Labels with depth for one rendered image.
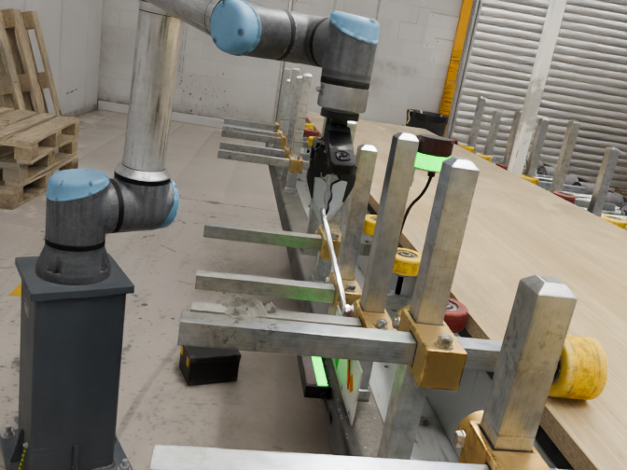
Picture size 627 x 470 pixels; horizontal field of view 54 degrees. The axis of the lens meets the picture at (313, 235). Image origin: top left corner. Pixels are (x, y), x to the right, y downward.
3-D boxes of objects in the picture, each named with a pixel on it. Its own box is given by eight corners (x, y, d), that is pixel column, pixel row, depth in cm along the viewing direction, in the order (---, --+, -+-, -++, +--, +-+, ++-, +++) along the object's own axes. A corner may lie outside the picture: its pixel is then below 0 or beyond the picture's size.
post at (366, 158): (322, 362, 134) (361, 145, 120) (320, 354, 138) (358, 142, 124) (338, 364, 135) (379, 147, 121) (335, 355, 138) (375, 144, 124)
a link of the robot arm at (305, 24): (264, 6, 116) (307, 10, 108) (309, 15, 124) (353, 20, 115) (257, 57, 119) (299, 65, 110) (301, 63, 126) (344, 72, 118)
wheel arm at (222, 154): (216, 159, 239) (217, 149, 238) (216, 158, 242) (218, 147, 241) (327, 174, 246) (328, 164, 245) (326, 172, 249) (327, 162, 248)
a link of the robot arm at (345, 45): (354, 15, 115) (394, 20, 108) (342, 83, 119) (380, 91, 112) (316, 6, 109) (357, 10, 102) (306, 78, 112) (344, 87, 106)
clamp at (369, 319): (362, 358, 98) (368, 329, 97) (347, 321, 111) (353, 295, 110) (396, 361, 99) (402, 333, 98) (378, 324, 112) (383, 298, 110)
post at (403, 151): (345, 402, 109) (398, 132, 95) (342, 392, 112) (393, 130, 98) (364, 404, 109) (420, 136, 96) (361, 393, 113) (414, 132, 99)
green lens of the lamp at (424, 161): (416, 168, 96) (419, 154, 95) (406, 160, 102) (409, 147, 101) (452, 173, 97) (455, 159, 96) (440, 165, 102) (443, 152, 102)
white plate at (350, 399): (348, 426, 101) (359, 372, 98) (327, 349, 125) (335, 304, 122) (352, 426, 101) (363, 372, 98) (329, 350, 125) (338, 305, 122)
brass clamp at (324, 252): (318, 259, 146) (322, 239, 144) (312, 241, 159) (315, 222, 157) (344, 262, 147) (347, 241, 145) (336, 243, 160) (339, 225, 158)
